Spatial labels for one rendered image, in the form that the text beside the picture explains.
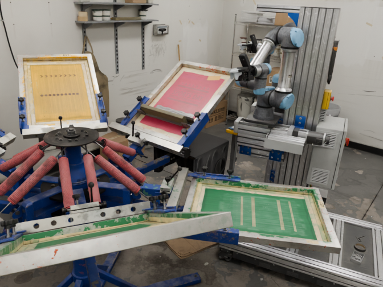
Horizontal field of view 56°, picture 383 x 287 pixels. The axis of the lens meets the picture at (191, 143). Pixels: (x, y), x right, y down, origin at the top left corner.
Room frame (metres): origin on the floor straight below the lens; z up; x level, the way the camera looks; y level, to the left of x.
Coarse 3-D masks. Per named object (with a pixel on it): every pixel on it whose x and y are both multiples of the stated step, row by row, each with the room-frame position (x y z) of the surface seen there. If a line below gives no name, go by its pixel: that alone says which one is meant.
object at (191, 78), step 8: (184, 72) 2.94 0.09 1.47; (192, 72) 2.91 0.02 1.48; (176, 80) 2.88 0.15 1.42; (184, 80) 2.85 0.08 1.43; (192, 80) 2.82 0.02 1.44; (160, 104) 2.67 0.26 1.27; (168, 104) 2.64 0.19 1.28; (176, 104) 2.61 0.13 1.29; (144, 120) 2.55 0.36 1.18; (152, 120) 2.53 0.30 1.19; (160, 120) 2.50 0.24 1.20
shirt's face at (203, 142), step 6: (198, 138) 2.80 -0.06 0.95; (204, 138) 2.81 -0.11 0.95; (210, 138) 2.82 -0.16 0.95; (216, 138) 2.82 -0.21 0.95; (222, 138) 2.83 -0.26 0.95; (192, 144) 2.67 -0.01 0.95; (198, 144) 2.68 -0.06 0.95; (204, 144) 2.68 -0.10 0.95; (210, 144) 2.69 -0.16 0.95; (216, 144) 2.70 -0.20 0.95; (192, 150) 2.54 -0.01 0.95; (198, 150) 2.55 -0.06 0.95; (204, 150) 2.56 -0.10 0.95; (192, 156) 2.44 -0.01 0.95
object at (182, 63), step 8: (176, 64) 3.01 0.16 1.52; (184, 64) 3.00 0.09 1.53; (192, 64) 2.95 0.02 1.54; (200, 64) 2.92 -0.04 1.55; (176, 72) 2.96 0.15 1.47; (216, 72) 2.82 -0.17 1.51; (224, 72) 2.77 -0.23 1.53; (168, 80) 2.88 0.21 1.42; (232, 80) 2.63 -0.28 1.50; (160, 88) 2.80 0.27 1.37; (224, 88) 2.57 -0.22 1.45; (152, 96) 2.73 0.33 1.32; (216, 96) 2.52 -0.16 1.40; (216, 104) 2.47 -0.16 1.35; (208, 112) 2.40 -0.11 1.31; (136, 128) 2.45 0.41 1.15; (144, 128) 2.42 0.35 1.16; (160, 136) 2.31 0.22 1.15; (168, 136) 2.29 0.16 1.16
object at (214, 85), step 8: (200, 80) 2.79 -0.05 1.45; (208, 80) 2.76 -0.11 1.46; (216, 80) 2.74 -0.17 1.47; (224, 80) 2.71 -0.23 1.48; (216, 88) 2.65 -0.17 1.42; (208, 96) 2.60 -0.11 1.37; (184, 104) 2.59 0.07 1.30; (200, 104) 2.54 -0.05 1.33; (192, 112) 2.49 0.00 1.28; (160, 128) 2.43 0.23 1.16; (168, 128) 2.41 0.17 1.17; (176, 128) 2.38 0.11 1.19; (184, 128) 2.36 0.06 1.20
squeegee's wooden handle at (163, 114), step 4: (144, 108) 2.53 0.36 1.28; (148, 108) 2.50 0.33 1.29; (152, 108) 2.49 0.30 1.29; (156, 108) 2.48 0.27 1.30; (148, 112) 2.53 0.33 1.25; (152, 112) 2.50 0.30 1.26; (156, 112) 2.46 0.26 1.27; (160, 112) 2.43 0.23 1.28; (164, 112) 2.41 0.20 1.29; (168, 112) 2.40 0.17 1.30; (160, 116) 2.46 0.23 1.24; (164, 116) 2.43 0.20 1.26; (168, 116) 2.40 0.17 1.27; (172, 116) 2.36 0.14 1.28; (176, 116) 2.34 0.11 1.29; (180, 116) 2.33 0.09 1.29; (184, 116) 2.33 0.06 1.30; (172, 120) 2.40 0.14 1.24; (176, 120) 2.37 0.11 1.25; (180, 120) 2.33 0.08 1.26; (184, 120) 2.33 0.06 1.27
